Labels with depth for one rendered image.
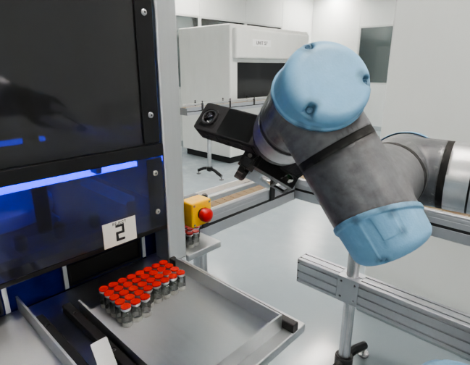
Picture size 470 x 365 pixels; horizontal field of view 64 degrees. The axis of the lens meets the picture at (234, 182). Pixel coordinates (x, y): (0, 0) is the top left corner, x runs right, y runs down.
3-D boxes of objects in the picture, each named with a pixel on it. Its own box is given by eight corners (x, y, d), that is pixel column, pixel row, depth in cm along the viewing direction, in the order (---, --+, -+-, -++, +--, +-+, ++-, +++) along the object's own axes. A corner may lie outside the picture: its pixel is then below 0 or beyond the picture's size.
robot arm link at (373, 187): (451, 210, 37) (392, 114, 38) (431, 255, 28) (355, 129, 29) (379, 237, 42) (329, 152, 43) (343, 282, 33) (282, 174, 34)
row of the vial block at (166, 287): (114, 320, 78) (111, 300, 77) (182, 285, 90) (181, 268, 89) (119, 324, 76) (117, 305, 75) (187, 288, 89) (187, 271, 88)
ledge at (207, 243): (159, 246, 115) (158, 240, 114) (191, 233, 124) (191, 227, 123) (188, 261, 105) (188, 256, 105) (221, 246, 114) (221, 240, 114)
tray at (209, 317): (80, 314, 80) (78, 300, 79) (177, 269, 98) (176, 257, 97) (179, 411, 57) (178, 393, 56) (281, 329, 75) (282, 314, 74)
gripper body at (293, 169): (281, 196, 55) (305, 182, 44) (231, 166, 55) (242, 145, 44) (305, 153, 57) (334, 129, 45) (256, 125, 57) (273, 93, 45)
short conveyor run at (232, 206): (167, 257, 112) (164, 208, 107) (138, 241, 122) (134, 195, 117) (297, 200, 159) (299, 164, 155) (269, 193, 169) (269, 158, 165)
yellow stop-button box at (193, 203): (176, 221, 108) (175, 198, 106) (195, 215, 113) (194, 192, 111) (193, 229, 103) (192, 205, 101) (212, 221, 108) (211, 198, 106)
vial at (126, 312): (119, 324, 76) (117, 305, 75) (129, 319, 78) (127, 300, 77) (125, 329, 75) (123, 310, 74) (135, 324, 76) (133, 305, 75)
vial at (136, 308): (129, 319, 78) (127, 300, 77) (138, 315, 80) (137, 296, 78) (135, 324, 77) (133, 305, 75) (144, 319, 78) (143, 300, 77)
